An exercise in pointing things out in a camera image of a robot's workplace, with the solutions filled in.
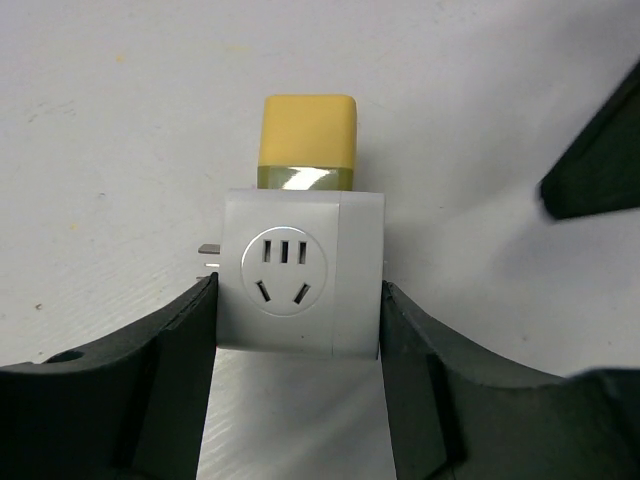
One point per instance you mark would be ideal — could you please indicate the yellow two-port USB charger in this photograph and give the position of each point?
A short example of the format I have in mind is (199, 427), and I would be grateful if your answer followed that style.
(308, 142)

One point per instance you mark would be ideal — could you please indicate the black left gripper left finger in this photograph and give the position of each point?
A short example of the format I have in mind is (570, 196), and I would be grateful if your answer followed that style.
(130, 405)

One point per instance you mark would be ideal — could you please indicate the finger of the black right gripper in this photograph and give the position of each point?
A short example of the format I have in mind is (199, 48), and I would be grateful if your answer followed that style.
(599, 172)

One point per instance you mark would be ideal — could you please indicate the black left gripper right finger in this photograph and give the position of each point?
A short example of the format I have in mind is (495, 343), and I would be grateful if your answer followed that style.
(456, 410)

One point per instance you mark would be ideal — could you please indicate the white cube socket adapter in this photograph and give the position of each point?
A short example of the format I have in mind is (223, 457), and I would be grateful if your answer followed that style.
(300, 272)

